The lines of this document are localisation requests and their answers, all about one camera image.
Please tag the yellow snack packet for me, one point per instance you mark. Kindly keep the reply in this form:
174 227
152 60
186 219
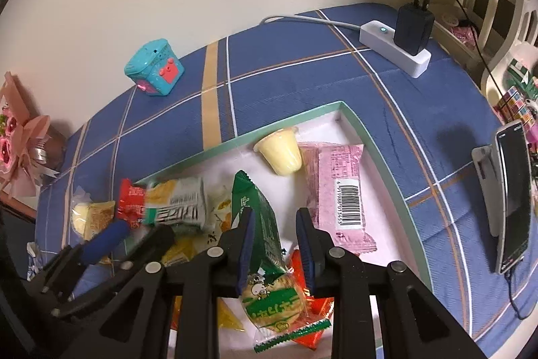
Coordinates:
229 317

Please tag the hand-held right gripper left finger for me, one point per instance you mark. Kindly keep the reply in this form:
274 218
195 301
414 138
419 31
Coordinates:
246 249

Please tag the pink flower bouquet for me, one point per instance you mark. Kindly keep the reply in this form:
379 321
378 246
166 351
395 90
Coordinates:
25 140

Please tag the red snack packet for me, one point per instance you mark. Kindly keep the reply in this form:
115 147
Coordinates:
132 201

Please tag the grey phone stand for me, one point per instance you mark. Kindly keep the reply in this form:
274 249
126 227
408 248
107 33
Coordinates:
485 182

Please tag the teal toy house box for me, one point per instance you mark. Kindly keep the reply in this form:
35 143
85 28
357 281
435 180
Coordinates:
155 66

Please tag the white tray with teal rim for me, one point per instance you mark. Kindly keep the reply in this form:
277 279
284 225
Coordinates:
376 212

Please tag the rubik's cube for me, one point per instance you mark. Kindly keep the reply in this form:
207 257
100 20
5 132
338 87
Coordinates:
515 102

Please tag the reddish wooden furniture edge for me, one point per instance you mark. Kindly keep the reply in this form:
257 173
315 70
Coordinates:
17 203

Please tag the orange snack packet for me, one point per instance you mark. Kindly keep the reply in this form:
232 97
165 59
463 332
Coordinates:
317 321

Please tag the green and white snack packet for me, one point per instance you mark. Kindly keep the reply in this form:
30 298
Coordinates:
176 203

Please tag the white leaf print packet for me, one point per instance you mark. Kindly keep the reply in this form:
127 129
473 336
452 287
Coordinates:
220 216

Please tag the green cracker packet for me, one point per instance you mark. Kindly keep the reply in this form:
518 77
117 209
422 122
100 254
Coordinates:
269 241

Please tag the black charger plug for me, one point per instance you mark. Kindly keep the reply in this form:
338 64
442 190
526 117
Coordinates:
414 29

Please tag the yellow bread packet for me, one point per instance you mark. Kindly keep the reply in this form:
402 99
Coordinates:
103 218

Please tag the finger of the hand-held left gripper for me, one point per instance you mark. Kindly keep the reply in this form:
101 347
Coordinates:
105 243
147 247

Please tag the blue and white crumpled packet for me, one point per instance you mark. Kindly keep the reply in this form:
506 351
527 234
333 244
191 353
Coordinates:
33 262

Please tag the blue plaid tablecloth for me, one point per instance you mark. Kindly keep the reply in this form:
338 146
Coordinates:
294 77

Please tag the black smartphone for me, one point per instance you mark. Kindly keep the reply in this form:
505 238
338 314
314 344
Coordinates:
512 195

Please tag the white chair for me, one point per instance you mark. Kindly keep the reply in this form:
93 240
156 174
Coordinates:
495 5

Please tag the white power strip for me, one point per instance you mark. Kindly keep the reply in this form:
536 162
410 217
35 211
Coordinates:
378 37

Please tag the yellow jelly cup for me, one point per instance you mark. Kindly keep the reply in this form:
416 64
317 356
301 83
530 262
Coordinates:
279 151

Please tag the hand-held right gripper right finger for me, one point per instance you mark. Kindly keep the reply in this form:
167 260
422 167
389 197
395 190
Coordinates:
306 249

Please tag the pink snack packet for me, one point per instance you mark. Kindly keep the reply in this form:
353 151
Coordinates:
336 182

